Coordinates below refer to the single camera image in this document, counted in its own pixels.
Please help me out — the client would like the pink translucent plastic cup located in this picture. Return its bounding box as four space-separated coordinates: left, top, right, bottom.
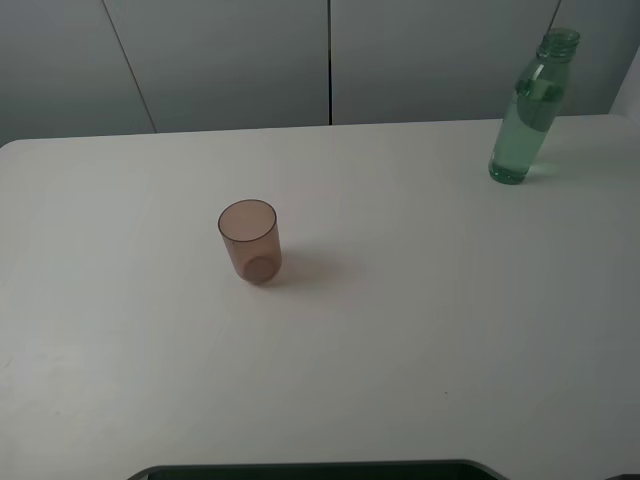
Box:
217 199 282 285

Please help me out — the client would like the green transparent water bottle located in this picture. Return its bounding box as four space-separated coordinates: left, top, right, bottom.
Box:
488 28 580 185

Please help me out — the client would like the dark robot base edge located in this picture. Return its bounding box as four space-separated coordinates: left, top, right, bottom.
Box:
132 460 502 480

